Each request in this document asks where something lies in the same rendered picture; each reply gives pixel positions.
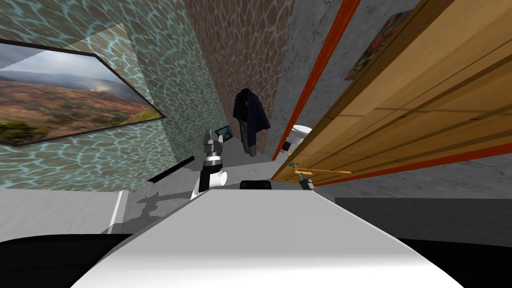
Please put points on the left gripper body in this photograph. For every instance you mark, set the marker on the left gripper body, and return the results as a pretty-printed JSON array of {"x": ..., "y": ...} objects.
[{"x": 212, "y": 147}]

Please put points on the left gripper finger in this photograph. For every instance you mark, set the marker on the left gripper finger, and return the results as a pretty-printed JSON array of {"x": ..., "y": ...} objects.
[
  {"x": 224, "y": 133},
  {"x": 208, "y": 135}
]

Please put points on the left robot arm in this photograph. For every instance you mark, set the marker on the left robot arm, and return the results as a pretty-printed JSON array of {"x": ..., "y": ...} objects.
[{"x": 208, "y": 180}]

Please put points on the dark blue hanging coat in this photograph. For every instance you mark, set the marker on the dark blue hanging coat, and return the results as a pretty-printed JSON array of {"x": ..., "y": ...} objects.
[{"x": 251, "y": 116}]

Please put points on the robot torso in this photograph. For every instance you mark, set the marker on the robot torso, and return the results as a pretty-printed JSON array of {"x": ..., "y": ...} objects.
[{"x": 260, "y": 240}]

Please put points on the framed landscape picture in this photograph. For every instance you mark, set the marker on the framed landscape picture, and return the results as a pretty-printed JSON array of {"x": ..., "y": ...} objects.
[{"x": 60, "y": 96}]

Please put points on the wooden door leaf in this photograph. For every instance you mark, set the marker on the wooden door leaf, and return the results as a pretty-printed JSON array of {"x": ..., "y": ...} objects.
[{"x": 420, "y": 104}]

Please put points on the colourful wall picture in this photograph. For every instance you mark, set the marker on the colourful wall picture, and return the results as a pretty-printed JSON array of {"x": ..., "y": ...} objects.
[{"x": 376, "y": 46}]

